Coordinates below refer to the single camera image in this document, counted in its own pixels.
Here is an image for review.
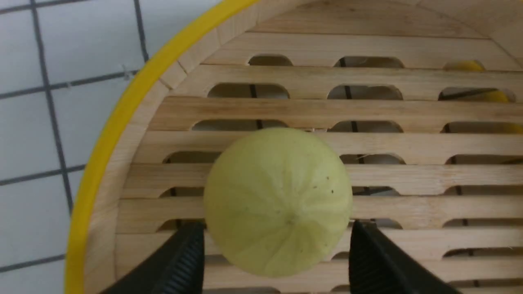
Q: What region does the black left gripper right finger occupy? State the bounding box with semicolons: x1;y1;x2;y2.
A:
348;221;460;294

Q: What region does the yellow rimmed bamboo steamer basket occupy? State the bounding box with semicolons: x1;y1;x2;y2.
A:
64;0;522;294

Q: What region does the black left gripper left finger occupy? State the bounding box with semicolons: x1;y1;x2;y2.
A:
102;222;204;294

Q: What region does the yellow steamed bun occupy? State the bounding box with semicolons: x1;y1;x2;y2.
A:
203;128;353;278

